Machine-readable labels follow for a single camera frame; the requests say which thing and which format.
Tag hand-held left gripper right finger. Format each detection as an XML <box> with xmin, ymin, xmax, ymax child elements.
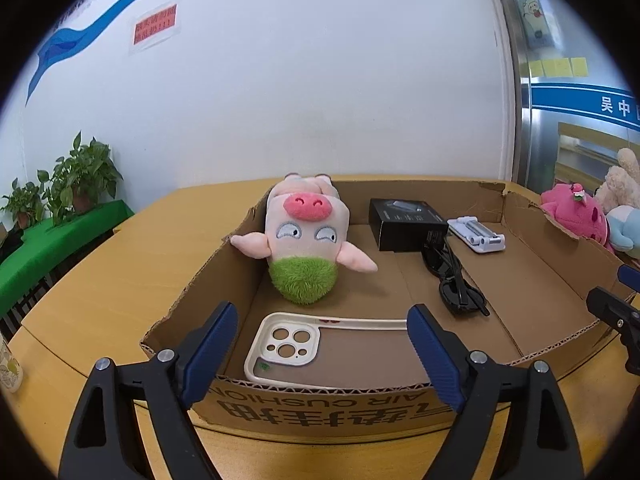
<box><xmin>406</xmin><ymin>304</ymin><xmax>586</xmax><ymax>480</ymax></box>

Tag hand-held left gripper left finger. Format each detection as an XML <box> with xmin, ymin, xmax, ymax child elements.
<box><xmin>59</xmin><ymin>301</ymin><xmax>239</xmax><ymax>480</ymax></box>

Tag white phone case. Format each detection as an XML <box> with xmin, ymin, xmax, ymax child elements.
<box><xmin>244</xmin><ymin>311</ymin><xmax>408</xmax><ymax>386</ymax></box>

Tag black sunglasses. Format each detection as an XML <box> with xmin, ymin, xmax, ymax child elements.
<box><xmin>422</xmin><ymin>230</ymin><xmax>488</xmax><ymax>317</ymax></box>

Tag brown cardboard box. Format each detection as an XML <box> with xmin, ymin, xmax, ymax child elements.
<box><xmin>140</xmin><ymin>174</ymin><xmax>636</xmax><ymax>443</ymax></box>

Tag white phone stand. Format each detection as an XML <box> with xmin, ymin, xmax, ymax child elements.
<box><xmin>446</xmin><ymin>216</ymin><xmax>506</xmax><ymax>256</ymax></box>

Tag black charger box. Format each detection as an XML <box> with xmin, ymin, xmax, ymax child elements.
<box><xmin>369</xmin><ymin>198</ymin><xmax>449</xmax><ymax>252</ymax></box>

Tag wooden desktop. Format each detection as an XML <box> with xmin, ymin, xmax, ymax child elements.
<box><xmin>0</xmin><ymin>175</ymin><xmax>640</xmax><ymax>480</ymax></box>

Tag blue and white plush toy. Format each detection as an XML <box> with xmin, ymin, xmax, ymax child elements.
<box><xmin>607</xmin><ymin>206</ymin><xmax>640</xmax><ymax>252</ymax></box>

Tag beige plush toy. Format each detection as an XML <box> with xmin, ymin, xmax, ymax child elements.
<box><xmin>595</xmin><ymin>147</ymin><xmax>640</xmax><ymax>216</ymax></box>

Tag pink pig plush toy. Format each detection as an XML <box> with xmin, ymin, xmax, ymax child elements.
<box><xmin>230</xmin><ymin>173</ymin><xmax>378</xmax><ymax>306</ymax></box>

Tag blue banner strip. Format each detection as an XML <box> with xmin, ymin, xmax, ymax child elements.
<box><xmin>531</xmin><ymin>82</ymin><xmax>640</xmax><ymax>133</ymax></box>

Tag green tablecloth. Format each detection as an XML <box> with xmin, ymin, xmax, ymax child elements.
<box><xmin>0</xmin><ymin>200</ymin><xmax>135</xmax><ymax>306</ymax></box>

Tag pale printed cup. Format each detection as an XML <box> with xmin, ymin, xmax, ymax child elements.
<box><xmin>0</xmin><ymin>339</ymin><xmax>25</xmax><ymax>394</ymax></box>

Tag large potted plant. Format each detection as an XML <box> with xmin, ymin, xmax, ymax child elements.
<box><xmin>49</xmin><ymin>131</ymin><xmax>124</xmax><ymax>215</ymax></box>

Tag small potted plant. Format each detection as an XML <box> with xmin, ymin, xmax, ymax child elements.
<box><xmin>0</xmin><ymin>177</ymin><xmax>47</xmax><ymax>231</ymax></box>

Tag cartoon sheep sticker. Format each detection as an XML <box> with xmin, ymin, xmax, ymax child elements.
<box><xmin>515</xmin><ymin>0</ymin><xmax>552</xmax><ymax>49</ymax></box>

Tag red notice sign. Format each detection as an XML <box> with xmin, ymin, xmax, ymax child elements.
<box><xmin>131</xmin><ymin>5</ymin><xmax>181</xmax><ymax>53</ymax></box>

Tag metal door frame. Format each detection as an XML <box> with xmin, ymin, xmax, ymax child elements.
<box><xmin>489</xmin><ymin>0</ymin><xmax>538</xmax><ymax>186</ymax></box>

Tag blue wave wall decal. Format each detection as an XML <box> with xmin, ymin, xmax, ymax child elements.
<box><xmin>25</xmin><ymin>0</ymin><xmax>421</xmax><ymax>106</ymax></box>

